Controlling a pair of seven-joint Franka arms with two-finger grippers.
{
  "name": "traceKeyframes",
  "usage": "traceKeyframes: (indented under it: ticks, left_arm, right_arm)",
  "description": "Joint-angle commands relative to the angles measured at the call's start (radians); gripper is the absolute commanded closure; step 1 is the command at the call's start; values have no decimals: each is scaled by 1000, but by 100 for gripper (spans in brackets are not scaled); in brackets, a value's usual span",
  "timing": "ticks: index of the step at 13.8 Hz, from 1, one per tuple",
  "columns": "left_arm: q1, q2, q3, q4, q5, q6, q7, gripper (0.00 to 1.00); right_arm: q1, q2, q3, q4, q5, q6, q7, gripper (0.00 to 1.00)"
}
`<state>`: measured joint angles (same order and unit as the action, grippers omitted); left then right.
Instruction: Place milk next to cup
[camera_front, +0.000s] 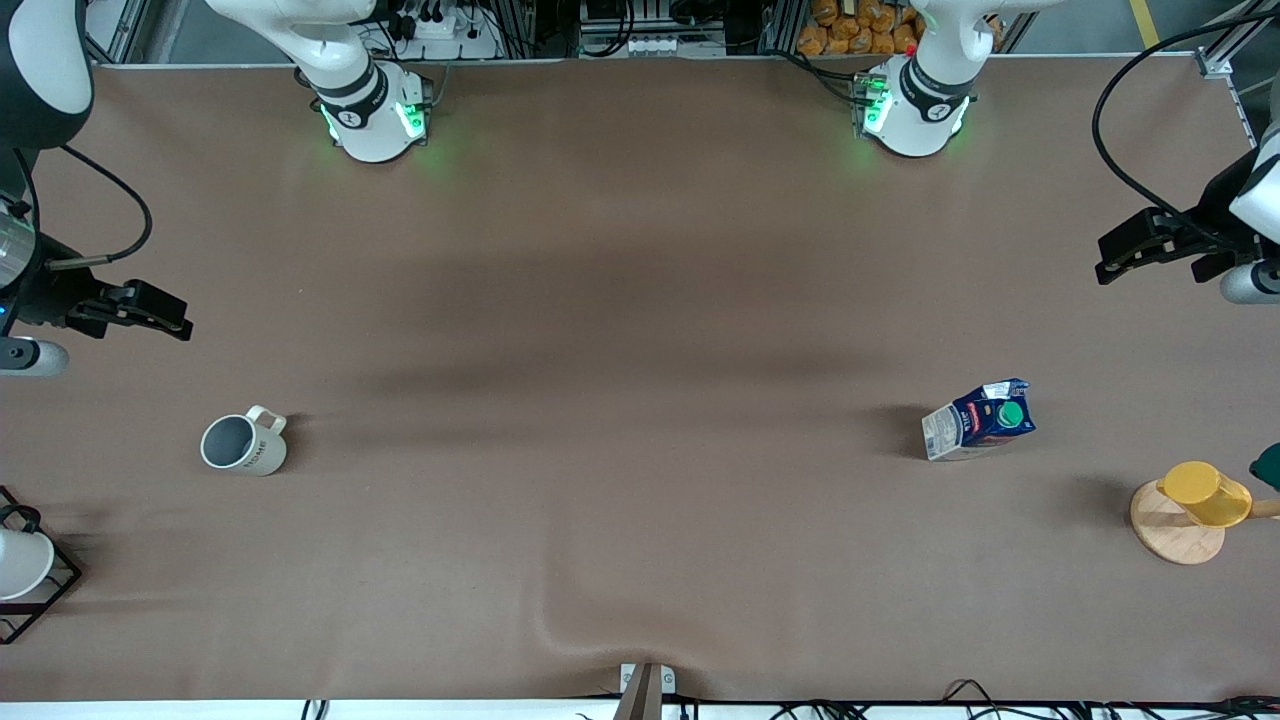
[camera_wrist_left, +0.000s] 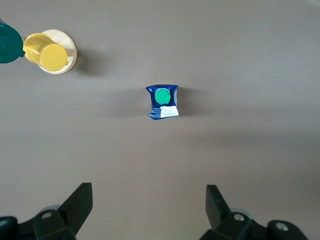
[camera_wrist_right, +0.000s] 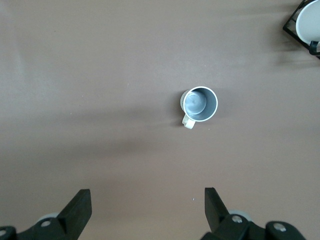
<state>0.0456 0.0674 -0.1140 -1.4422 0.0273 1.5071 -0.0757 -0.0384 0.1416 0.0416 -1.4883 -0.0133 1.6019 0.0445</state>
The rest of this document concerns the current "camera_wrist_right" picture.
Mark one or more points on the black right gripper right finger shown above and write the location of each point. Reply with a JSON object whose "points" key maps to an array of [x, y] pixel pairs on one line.
{"points": [[225, 225]]}

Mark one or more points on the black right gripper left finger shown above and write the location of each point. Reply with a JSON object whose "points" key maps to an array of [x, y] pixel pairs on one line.
{"points": [[67, 222]]}

